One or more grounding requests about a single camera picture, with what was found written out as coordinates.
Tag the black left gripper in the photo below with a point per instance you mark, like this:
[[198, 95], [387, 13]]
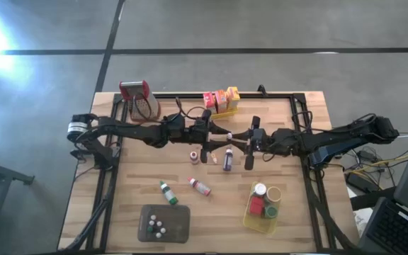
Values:
[[200, 134]]

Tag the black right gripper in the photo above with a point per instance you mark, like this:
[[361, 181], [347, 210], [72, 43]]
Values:
[[255, 140]]

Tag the small white-capped dropper bottle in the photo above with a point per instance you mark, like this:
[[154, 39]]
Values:
[[159, 224], [229, 135]]

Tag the red bottle with conical cap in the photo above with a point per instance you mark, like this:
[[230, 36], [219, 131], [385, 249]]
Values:
[[194, 157]]

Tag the orange printed box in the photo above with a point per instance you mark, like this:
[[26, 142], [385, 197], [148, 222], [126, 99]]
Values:
[[221, 100]]

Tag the red printed carton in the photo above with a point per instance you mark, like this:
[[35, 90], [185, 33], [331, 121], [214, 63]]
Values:
[[209, 102]]

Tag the yellow carton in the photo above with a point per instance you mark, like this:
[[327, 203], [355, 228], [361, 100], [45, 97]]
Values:
[[233, 97]]

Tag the glass jar with white lid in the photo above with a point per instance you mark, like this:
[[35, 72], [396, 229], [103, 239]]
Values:
[[259, 189]]

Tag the red bottle with white label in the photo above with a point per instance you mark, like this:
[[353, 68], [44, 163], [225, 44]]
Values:
[[201, 187]]

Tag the red smoked paprika tin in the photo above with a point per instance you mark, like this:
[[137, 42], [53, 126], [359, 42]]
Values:
[[256, 206]]

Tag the jar with green lid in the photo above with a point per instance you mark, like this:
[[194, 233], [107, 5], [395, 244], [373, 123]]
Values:
[[270, 211]]

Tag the yellow translucent plastic bin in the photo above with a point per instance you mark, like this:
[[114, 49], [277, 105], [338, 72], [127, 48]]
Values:
[[260, 225]]

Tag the small green dropper bottle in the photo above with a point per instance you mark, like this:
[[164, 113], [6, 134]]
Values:
[[149, 229]]

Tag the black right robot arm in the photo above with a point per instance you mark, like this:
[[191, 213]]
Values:
[[338, 141]]

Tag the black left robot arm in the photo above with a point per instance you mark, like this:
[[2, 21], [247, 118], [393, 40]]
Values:
[[136, 131]]

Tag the yellow mesh basket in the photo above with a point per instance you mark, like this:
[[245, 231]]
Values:
[[225, 114]]

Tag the dark purple bottle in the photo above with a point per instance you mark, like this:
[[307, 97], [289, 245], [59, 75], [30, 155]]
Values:
[[228, 161]]

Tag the green bottle with white label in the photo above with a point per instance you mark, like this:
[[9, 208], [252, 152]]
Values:
[[169, 193]]

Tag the grey translucent plastic bin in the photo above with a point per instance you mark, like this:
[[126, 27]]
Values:
[[177, 223]]

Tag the black power adapter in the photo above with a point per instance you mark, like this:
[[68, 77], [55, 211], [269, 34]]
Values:
[[358, 181]]

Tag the black laptop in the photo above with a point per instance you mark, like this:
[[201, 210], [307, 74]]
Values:
[[399, 230]]

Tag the grey metal bench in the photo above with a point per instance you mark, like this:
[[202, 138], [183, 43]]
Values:
[[5, 173]]

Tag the black clamp mount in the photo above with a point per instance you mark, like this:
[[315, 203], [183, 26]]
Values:
[[262, 89]]

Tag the black aluminium table frame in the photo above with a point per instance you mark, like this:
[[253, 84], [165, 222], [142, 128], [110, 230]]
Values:
[[278, 95]]

